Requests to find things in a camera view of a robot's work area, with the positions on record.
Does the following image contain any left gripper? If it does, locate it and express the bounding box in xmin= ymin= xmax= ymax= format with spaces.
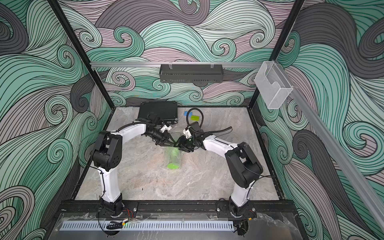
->
xmin=146 ymin=129 xmax=176 ymax=147

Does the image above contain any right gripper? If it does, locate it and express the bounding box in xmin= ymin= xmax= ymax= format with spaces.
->
xmin=173 ymin=135 xmax=198 ymax=152

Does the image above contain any green plastic wine glass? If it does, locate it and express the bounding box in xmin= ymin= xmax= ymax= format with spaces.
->
xmin=166 ymin=146 xmax=181 ymax=170

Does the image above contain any clear bubble wrap sheet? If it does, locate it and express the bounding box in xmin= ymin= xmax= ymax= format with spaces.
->
xmin=163 ymin=145 xmax=183 ymax=171

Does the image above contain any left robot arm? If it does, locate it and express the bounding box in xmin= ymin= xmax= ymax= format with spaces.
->
xmin=91 ymin=122 xmax=174 ymax=216

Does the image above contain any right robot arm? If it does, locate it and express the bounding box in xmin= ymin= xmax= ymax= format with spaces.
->
xmin=174 ymin=127 xmax=264 ymax=216

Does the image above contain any black carrying case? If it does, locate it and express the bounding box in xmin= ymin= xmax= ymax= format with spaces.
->
xmin=137 ymin=101 xmax=179 ymax=125

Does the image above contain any blue toy brick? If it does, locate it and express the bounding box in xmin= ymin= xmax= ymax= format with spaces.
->
xmin=184 ymin=111 xmax=193 ymax=117

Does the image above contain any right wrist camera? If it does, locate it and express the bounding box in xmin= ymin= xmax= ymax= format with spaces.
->
xmin=183 ymin=127 xmax=193 ymax=139

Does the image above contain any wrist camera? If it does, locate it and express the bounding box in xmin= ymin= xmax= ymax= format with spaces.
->
xmin=160 ymin=125 xmax=172 ymax=133
xmin=183 ymin=127 xmax=193 ymax=139

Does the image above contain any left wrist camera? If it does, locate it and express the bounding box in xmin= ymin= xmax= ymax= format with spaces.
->
xmin=160 ymin=125 xmax=172 ymax=133

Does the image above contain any black wall-mounted tray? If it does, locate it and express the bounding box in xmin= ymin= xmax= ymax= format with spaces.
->
xmin=159 ymin=65 xmax=224 ymax=84

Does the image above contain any aluminium back rail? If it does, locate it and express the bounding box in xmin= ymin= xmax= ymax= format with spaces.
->
xmin=90 ymin=61 xmax=263 ymax=69

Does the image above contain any aluminium rail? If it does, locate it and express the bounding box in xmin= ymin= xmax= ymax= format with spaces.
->
xmin=278 ymin=65 xmax=384 ymax=230
xmin=90 ymin=61 xmax=263 ymax=69

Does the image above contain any clear acrylic wall bin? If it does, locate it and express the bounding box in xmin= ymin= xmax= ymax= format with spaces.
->
xmin=255 ymin=61 xmax=293 ymax=110

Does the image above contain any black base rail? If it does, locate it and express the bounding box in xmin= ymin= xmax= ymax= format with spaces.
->
xmin=59 ymin=200 xmax=296 ymax=214

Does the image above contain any white slotted cable duct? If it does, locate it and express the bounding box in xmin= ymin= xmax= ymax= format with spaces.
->
xmin=60 ymin=221 xmax=235 ymax=232

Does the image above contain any aluminium right side rail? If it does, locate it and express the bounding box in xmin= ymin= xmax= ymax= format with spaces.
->
xmin=278 ymin=65 xmax=384 ymax=230

